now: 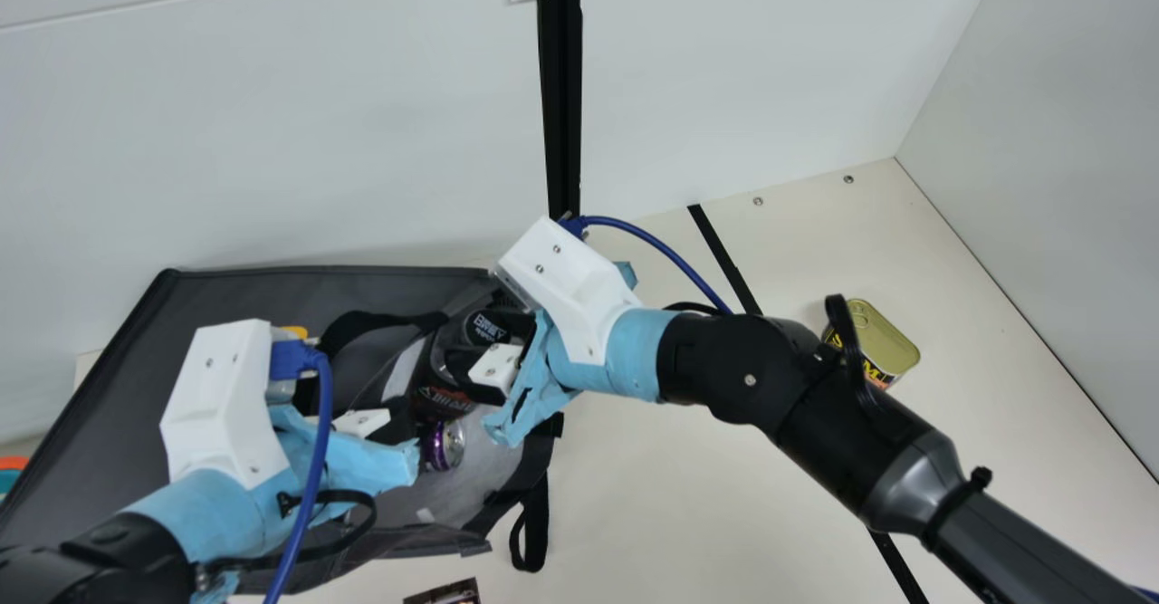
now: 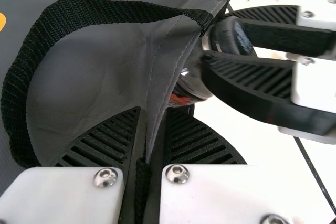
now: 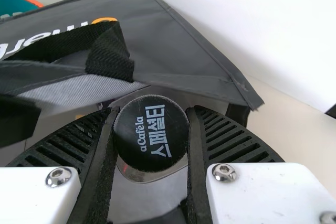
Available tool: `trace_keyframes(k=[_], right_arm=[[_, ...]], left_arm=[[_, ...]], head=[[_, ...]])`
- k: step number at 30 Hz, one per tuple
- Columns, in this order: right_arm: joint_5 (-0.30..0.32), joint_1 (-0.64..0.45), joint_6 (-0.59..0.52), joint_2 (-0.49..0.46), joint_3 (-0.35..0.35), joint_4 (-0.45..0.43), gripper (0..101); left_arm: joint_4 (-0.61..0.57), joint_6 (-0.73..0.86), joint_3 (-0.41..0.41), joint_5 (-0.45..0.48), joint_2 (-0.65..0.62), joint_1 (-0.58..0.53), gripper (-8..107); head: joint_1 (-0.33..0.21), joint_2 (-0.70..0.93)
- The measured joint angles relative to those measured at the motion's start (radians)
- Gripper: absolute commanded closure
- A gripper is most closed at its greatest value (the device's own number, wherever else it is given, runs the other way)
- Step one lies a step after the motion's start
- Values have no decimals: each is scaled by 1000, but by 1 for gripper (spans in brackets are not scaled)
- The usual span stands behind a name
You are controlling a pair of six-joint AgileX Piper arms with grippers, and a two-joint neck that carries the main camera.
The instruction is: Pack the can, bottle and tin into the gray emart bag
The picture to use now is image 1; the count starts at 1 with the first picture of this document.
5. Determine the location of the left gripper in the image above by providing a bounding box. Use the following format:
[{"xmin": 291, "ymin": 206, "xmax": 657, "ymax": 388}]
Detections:
[{"xmin": 122, "ymin": 403, "xmax": 423, "ymax": 569}]

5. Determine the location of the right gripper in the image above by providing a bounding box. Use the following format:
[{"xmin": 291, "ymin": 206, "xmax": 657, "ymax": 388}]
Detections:
[{"xmin": 468, "ymin": 262, "xmax": 678, "ymax": 449}]

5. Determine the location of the dark coffee bottle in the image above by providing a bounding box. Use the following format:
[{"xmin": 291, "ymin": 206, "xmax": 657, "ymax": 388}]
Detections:
[{"xmin": 412, "ymin": 308, "xmax": 517, "ymax": 424}]

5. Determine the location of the purple can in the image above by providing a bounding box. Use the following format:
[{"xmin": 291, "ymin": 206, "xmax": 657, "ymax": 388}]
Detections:
[{"xmin": 421, "ymin": 418, "xmax": 468, "ymax": 474}]

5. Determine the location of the dark grey bag with straps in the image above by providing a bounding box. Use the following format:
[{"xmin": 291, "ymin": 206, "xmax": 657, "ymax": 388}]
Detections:
[{"xmin": 0, "ymin": 265, "xmax": 567, "ymax": 598}]

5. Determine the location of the rectangular gold tin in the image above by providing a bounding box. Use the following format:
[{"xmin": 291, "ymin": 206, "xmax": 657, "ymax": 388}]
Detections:
[{"xmin": 822, "ymin": 299, "xmax": 921, "ymax": 391}]

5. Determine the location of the black strip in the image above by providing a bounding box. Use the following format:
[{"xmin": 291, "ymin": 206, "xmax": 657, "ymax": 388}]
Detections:
[{"xmin": 686, "ymin": 203, "xmax": 929, "ymax": 604}]

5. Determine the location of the blue cable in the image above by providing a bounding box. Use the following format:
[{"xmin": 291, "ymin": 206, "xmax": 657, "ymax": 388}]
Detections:
[
  {"xmin": 557, "ymin": 215, "xmax": 734, "ymax": 317},
  {"xmin": 263, "ymin": 340, "xmax": 334, "ymax": 604}
]

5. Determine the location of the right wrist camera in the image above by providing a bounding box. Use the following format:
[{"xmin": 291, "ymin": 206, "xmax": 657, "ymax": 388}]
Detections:
[{"xmin": 493, "ymin": 216, "xmax": 644, "ymax": 367}]

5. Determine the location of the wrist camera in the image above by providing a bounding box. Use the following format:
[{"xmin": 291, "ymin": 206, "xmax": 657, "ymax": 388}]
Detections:
[
  {"xmin": 493, "ymin": 216, "xmax": 644, "ymax": 367},
  {"xmin": 160, "ymin": 319, "xmax": 292, "ymax": 489}
]

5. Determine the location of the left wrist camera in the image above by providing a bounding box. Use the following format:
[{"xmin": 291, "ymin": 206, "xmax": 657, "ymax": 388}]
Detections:
[{"xmin": 160, "ymin": 319, "xmax": 292, "ymax": 489}]

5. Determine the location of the black post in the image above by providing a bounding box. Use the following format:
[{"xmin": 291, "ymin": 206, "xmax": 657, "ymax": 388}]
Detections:
[{"xmin": 537, "ymin": 0, "xmax": 583, "ymax": 220}]

